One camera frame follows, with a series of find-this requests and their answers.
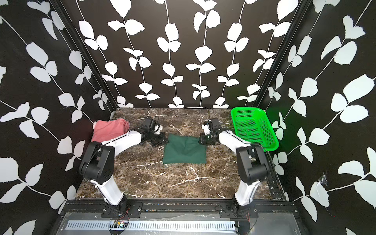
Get dark green t-shirt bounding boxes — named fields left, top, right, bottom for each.
left=163, top=134, right=207, bottom=164

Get white slotted cable duct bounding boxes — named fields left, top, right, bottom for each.
left=64, top=220, right=238, bottom=233

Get small electronics board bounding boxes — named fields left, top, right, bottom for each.
left=109, top=220, right=129, bottom=231

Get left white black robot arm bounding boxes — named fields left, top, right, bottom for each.
left=78, top=117, right=168, bottom=218

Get green plastic basket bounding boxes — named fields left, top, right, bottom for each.
left=231, top=107, right=279, bottom=151

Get black corner frame post left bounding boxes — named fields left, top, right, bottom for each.
left=51, top=0, right=117, bottom=111

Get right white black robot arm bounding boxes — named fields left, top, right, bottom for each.
left=199, top=118, right=270, bottom=217

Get black front aluminium rail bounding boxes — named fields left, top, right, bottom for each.
left=61, top=198, right=299, bottom=220

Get pink folded t-shirt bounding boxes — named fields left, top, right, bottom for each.
left=91, top=118, right=130, bottom=143

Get black corner frame post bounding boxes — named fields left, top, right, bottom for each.
left=51, top=0, right=117, bottom=111
left=253, top=0, right=312, bottom=107

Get black corner frame post right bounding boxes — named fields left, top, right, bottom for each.
left=253, top=0, right=312, bottom=107

